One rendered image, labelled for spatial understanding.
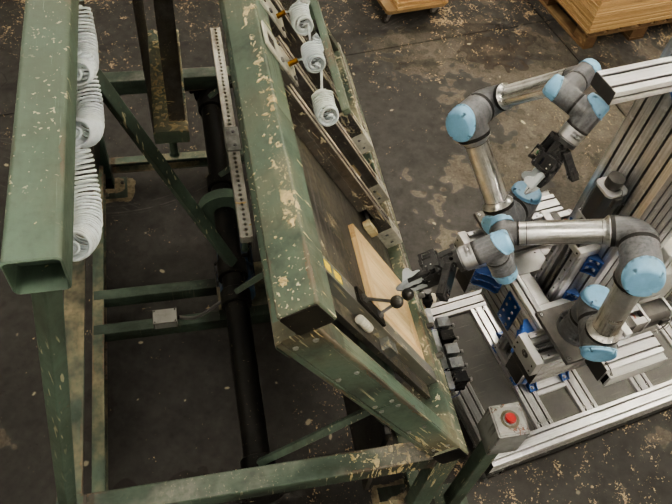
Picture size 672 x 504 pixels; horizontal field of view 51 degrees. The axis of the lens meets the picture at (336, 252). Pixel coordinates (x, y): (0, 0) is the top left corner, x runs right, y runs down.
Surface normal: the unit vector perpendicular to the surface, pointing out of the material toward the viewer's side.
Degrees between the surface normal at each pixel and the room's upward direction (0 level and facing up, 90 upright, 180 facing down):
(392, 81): 0
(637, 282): 82
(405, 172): 0
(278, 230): 31
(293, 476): 0
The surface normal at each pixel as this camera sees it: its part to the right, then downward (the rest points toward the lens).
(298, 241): -0.42, -0.45
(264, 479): 0.09, -0.59
